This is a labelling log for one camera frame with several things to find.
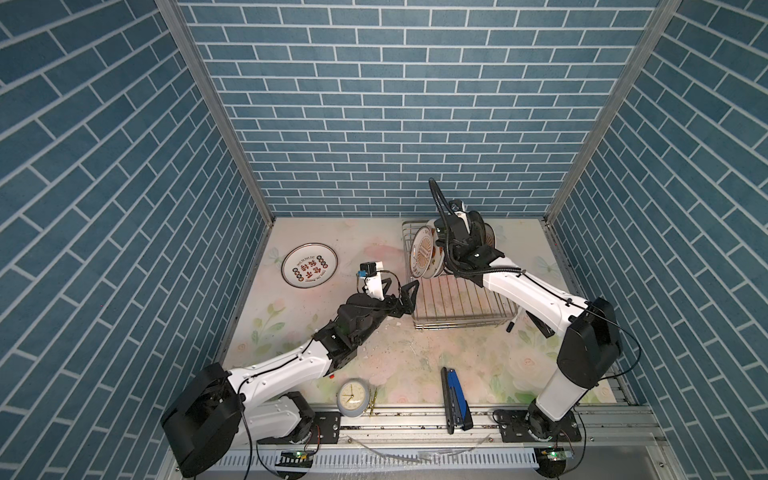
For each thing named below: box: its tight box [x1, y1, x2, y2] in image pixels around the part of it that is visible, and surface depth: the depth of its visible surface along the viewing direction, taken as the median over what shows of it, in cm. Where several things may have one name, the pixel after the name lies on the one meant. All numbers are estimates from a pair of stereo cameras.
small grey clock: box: [336, 377, 370, 417], surface depth 77 cm
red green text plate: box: [281, 242, 339, 289], surface depth 107 cm
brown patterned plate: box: [485, 223, 496, 248], surface depth 94 cm
